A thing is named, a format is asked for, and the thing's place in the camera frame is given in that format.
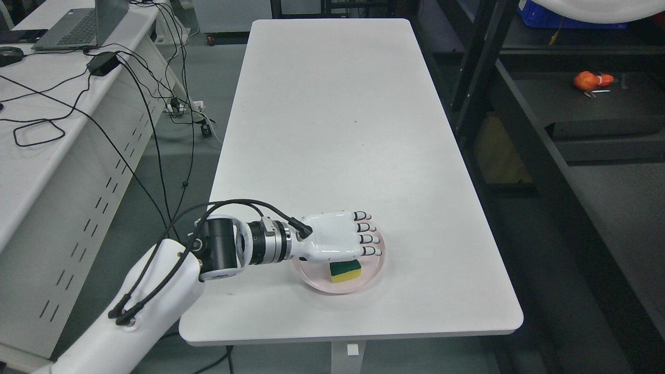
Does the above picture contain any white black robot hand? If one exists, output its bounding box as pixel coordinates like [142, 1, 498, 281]
[289, 211, 385, 263]

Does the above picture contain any green yellow sponge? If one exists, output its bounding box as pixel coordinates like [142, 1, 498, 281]
[329, 260, 363, 284]

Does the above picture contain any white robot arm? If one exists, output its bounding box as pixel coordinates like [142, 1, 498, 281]
[36, 215, 312, 373]

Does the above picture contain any black metal shelf rack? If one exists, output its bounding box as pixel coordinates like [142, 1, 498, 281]
[414, 1, 663, 373]

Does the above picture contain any pink round plate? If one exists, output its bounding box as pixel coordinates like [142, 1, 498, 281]
[293, 252, 385, 295]

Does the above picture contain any white work table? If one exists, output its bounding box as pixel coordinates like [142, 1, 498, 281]
[180, 19, 524, 373]

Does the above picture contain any white power strip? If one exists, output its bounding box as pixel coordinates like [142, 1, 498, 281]
[163, 98, 206, 116]

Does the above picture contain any white side desk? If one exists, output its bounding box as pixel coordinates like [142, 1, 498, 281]
[2, 1, 184, 371]

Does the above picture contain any orange plush toy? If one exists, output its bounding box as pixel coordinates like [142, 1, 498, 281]
[573, 71, 615, 91]

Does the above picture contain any black power adapter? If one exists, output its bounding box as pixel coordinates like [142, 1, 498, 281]
[86, 51, 121, 77]

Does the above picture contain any grey laptop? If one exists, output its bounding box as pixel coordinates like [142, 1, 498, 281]
[32, 1, 130, 51]

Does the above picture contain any black cable on desk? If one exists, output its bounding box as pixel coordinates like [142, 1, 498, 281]
[0, 75, 172, 224]

